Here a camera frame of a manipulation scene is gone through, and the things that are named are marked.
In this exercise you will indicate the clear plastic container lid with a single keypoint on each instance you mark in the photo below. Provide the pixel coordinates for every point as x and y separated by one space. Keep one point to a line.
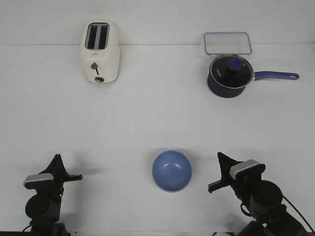
219 43

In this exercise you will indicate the dark blue saucepan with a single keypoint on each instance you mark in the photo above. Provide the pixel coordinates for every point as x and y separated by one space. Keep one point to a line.
224 92

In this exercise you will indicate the glass pot lid blue knob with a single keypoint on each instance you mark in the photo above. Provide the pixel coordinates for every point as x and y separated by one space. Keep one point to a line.
231 71

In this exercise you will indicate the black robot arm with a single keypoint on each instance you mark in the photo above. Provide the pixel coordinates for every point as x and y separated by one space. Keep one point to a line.
260 199
45 206

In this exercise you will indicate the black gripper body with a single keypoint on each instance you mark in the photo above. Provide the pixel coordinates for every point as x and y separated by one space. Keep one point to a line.
238 186
56 187

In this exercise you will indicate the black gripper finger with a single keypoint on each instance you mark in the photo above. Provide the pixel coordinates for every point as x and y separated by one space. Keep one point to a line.
226 162
62 169
224 174
51 168

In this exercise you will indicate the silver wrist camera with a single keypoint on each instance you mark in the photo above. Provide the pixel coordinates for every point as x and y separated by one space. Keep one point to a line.
35 181
245 167

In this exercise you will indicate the blue bowl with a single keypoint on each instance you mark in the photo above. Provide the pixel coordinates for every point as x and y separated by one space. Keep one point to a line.
171 171

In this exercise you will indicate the white two-slot toaster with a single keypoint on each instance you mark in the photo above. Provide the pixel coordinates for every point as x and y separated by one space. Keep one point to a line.
100 51

